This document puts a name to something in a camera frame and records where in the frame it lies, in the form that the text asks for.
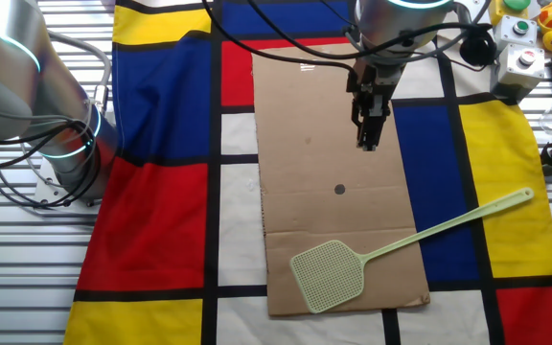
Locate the black cable coil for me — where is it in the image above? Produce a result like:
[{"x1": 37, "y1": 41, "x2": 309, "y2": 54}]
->
[{"x1": 458, "y1": 29, "x2": 497, "y2": 67}]

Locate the white box green button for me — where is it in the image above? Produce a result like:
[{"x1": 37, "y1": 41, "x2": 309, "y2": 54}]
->
[{"x1": 494, "y1": 14, "x2": 540, "y2": 52}]

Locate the grey base cable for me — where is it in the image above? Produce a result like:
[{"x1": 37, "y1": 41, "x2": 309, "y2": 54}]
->
[{"x1": 45, "y1": 31, "x2": 113, "y2": 114}]

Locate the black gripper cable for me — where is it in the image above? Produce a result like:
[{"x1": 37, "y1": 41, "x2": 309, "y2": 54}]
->
[{"x1": 201, "y1": 0, "x2": 495, "y2": 76}]

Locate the brown cardboard sheet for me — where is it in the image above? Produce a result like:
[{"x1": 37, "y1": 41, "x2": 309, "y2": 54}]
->
[{"x1": 250, "y1": 43, "x2": 431, "y2": 317}]

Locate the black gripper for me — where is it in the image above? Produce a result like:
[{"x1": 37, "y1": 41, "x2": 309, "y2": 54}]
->
[{"x1": 346, "y1": 57, "x2": 405, "y2": 152}]

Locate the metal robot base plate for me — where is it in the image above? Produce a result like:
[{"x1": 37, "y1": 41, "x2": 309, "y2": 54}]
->
[{"x1": 31, "y1": 157, "x2": 105, "y2": 217}]

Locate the white box red button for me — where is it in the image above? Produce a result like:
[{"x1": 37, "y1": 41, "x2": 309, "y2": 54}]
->
[{"x1": 490, "y1": 43, "x2": 546, "y2": 102}]

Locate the colour block patterned cloth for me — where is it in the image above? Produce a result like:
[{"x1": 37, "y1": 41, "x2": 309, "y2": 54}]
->
[{"x1": 63, "y1": 0, "x2": 552, "y2": 345}]

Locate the light green plastic flyswatter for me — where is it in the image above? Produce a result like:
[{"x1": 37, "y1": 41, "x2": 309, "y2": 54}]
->
[{"x1": 288, "y1": 187, "x2": 535, "y2": 314}]

